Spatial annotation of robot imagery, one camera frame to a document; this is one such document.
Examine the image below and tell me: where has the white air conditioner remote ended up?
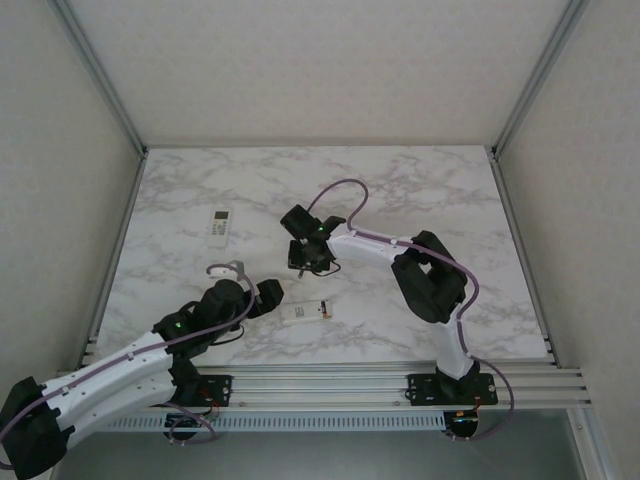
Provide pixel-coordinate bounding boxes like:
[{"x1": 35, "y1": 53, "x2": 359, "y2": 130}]
[
  {"x1": 279, "y1": 298, "x2": 334, "y2": 324},
  {"x1": 206, "y1": 209, "x2": 234, "y2": 249}
]

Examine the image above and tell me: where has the small circuit board with LED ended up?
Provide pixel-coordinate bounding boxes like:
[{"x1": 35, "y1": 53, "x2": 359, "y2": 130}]
[
  {"x1": 447, "y1": 408, "x2": 482, "y2": 436},
  {"x1": 167, "y1": 413, "x2": 211, "y2": 430}
]

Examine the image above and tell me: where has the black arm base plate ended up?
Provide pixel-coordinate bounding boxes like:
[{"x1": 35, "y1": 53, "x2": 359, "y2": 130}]
[
  {"x1": 407, "y1": 372, "x2": 500, "y2": 407},
  {"x1": 196, "y1": 373, "x2": 235, "y2": 407}
]

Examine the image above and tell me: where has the wide aluminium mounting rail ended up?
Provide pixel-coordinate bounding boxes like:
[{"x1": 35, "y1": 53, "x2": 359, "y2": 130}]
[{"x1": 77, "y1": 362, "x2": 594, "y2": 411}]

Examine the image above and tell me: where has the white slotted cable duct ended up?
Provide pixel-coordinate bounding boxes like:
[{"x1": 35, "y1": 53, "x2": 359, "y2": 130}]
[{"x1": 113, "y1": 410, "x2": 447, "y2": 432}]

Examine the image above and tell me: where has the aluminium side rail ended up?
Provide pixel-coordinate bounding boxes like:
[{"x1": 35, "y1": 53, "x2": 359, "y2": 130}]
[
  {"x1": 74, "y1": 149, "x2": 150, "y2": 369},
  {"x1": 488, "y1": 149, "x2": 564, "y2": 369}
]

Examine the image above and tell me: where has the aluminium frame post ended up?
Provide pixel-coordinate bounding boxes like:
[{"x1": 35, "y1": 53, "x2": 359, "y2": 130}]
[
  {"x1": 48, "y1": 0, "x2": 150, "y2": 159},
  {"x1": 569, "y1": 407, "x2": 609, "y2": 480},
  {"x1": 489, "y1": 0, "x2": 599, "y2": 160}
]

